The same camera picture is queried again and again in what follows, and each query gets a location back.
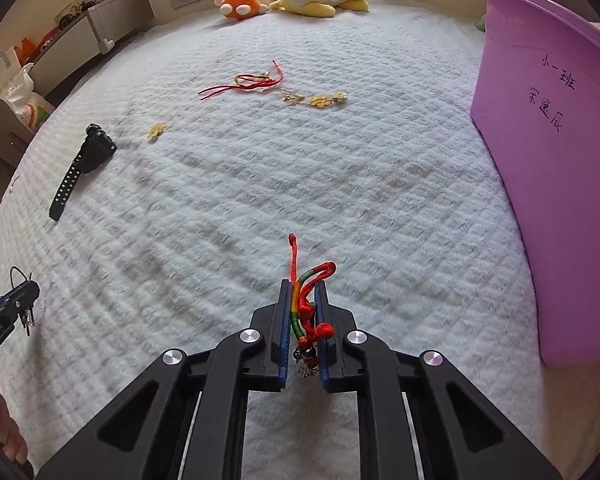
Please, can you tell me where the black wrist watch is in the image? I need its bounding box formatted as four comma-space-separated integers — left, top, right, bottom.
49, 124, 118, 222

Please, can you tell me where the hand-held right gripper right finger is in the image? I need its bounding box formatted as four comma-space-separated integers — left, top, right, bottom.
315, 280, 576, 480

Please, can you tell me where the thin red string bracelet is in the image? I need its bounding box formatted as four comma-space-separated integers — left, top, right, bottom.
198, 60, 285, 99

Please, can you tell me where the white plastic bag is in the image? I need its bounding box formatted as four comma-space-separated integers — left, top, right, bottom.
2, 62, 56, 128

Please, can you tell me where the person's left hand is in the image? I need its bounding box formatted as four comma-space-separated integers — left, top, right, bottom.
0, 374, 29, 466

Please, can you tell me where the white paper bag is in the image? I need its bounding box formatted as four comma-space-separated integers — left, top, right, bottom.
0, 45, 21, 93

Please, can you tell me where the red cord bracelet with charm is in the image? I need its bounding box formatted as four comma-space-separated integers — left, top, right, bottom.
287, 232, 337, 378

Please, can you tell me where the light blue quilted blanket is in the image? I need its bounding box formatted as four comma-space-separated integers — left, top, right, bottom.
0, 0, 600, 480

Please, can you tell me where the purple plastic tub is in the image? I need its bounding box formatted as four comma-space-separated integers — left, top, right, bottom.
470, 0, 600, 367

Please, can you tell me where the orange and white plush toy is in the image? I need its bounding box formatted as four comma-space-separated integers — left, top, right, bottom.
215, 0, 277, 21

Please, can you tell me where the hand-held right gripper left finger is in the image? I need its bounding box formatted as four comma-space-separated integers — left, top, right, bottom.
37, 280, 291, 480

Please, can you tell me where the grey chair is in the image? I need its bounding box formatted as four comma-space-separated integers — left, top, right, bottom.
0, 92, 36, 171

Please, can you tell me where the gold flower chain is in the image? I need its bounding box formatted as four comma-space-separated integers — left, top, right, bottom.
280, 87, 351, 109

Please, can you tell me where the grey cabinet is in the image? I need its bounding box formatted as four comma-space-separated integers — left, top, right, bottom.
32, 0, 156, 96

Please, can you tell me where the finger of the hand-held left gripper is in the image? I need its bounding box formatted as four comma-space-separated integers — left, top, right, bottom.
0, 281, 41, 329
0, 293, 41, 362

